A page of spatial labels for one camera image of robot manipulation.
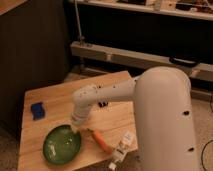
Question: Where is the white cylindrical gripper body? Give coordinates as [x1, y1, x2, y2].
[71, 106, 89, 126]

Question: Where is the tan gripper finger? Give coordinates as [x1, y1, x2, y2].
[71, 125, 80, 134]

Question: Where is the green ceramic bowl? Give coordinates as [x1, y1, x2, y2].
[42, 124, 81, 165]

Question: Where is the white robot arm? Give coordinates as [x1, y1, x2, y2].
[71, 66, 199, 171]

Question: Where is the orange carrot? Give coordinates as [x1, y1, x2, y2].
[89, 129, 113, 155]

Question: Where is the black white striped block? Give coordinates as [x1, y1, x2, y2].
[98, 101, 108, 108]

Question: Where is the small wooden table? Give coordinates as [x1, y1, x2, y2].
[18, 71, 135, 171]

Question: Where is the blue sponge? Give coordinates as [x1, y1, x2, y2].
[31, 102, 45, 120]

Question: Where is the metal pole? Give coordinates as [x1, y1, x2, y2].
[74, 0, 85, 73]

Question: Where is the white plastic bottle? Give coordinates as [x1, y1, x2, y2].
[108, 131, 135, 171]

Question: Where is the long grey case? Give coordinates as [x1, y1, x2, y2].
[70, 41, 213, 82]

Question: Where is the cluttered top shelf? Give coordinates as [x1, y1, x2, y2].
[68, 0, 213, 21]

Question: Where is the black case handle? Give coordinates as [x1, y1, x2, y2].
[169, 57, 200, 68]

